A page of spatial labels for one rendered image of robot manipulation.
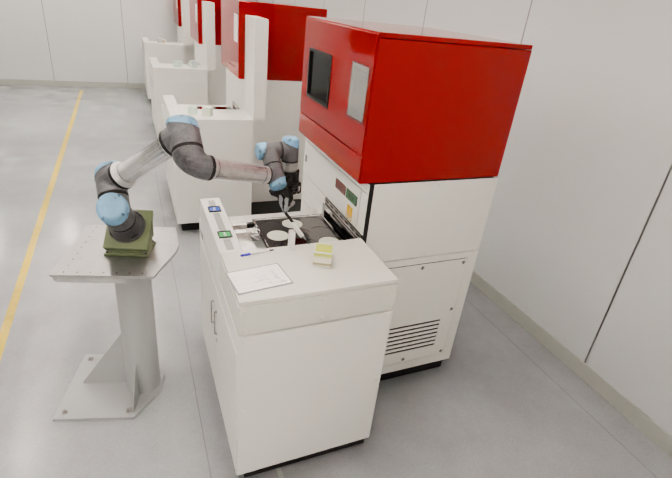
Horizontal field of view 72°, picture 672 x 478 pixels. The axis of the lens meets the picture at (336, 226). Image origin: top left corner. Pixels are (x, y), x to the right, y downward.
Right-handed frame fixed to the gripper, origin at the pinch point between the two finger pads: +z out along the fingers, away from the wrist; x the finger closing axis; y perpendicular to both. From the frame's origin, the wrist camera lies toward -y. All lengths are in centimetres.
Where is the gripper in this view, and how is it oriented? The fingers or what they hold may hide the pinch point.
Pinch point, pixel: (283, 211)
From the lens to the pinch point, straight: 218.6
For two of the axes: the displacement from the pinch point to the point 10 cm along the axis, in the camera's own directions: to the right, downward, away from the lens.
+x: -7.8, -3.4, 5.2
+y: 6.1, -2.9, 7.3
